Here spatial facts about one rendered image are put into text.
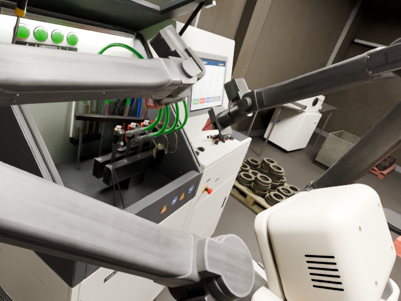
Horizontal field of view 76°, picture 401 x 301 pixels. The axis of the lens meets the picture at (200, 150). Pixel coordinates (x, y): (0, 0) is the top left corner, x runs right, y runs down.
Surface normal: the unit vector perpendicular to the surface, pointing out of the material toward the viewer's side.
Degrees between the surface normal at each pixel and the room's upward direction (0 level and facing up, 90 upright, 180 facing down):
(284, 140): 90
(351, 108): 90
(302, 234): 86
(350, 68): 101
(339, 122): 90
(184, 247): 28
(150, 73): 41
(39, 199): 36
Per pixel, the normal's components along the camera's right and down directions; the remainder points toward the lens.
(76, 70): 0.74, -0.37
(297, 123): -0.71, 0.10
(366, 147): -0.86, 0.17
